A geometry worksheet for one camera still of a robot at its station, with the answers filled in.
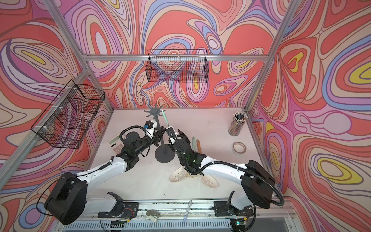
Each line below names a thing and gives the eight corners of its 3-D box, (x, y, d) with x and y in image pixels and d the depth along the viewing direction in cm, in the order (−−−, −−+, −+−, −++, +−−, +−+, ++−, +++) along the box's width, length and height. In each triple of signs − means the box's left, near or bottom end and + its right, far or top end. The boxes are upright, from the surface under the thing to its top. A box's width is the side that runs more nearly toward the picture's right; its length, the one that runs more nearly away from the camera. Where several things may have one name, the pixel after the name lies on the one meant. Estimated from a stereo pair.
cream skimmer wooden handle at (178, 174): (173, 185, 83) (172, 184, 81) (167, 176, 86) (167, 175, 84) (187, 175, 87) (187, 173, 85) (181, 167, 90) (181, 165, 88)
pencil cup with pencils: (229, 136, 104) (235, 121, 91) (227, 127, 110) (232, 111, 96) (241, 136, 104) (249, 121, 91) (238, 127, 110) (245, 111, 96)
